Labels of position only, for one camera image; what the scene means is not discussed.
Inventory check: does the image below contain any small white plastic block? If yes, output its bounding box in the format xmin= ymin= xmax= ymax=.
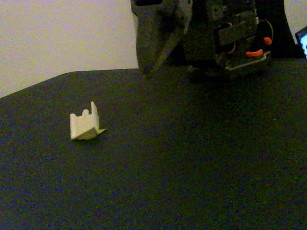
xmin=70 ymin=101 xmax=100 ymax=141

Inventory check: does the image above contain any grey robot arm with base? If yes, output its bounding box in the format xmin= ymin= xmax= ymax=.
xmin=188 ymin=0 xmax=273 ymax=75

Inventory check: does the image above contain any laptop with lit screen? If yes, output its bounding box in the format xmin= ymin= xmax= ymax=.
xmin=295 ymin=25 xmax=307 ymax=60

